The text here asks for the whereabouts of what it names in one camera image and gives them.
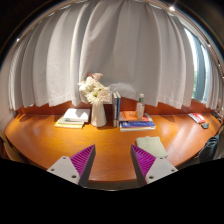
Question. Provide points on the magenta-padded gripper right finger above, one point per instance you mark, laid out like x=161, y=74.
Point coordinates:
x=160, y=168

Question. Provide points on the red booklet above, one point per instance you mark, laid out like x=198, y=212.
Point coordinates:
x=197, y=117

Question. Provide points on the thick white book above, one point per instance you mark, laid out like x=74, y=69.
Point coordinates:
x=77, y=114

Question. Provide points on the white flower bouquet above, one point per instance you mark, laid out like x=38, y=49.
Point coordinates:
x=95, y=90

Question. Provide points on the blue upright book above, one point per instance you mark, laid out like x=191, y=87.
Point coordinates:
x=118, y=108

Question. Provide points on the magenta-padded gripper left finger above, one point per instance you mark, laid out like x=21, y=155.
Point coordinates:
x=65, y=168

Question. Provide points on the yellow flat book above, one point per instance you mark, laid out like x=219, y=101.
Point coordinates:
x=68, y=125

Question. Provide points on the window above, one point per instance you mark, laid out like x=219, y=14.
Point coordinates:
x=199, y=66

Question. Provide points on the clear bottle with green label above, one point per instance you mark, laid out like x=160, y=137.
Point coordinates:
x=140, y=108

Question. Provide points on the white curtain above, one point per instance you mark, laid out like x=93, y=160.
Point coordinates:
x=116, y=50

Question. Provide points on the grey upright book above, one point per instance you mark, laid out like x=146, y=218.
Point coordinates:
x=114, y=110

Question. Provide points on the orange flat book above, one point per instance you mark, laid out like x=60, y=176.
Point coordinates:
x=128, y=115

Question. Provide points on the white flat book under stack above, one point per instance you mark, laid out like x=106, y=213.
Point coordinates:
x=137, y=129

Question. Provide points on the small dark object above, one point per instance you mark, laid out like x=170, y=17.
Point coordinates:
x=205, y=125

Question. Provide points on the pale green towel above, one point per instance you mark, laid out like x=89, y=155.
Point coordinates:
x=151, y=146

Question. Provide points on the white ceramic vase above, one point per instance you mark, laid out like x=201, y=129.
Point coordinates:
x=98, y=116

